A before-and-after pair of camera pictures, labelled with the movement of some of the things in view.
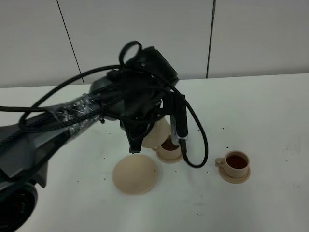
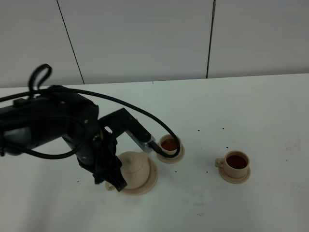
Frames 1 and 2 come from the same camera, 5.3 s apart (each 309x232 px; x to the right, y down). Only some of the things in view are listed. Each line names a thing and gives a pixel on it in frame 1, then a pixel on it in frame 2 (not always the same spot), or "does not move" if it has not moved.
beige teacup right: [235, 164] does not move
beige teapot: [161, 130] to [135, 168]
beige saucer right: [233, 180] does not move
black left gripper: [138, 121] to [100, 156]
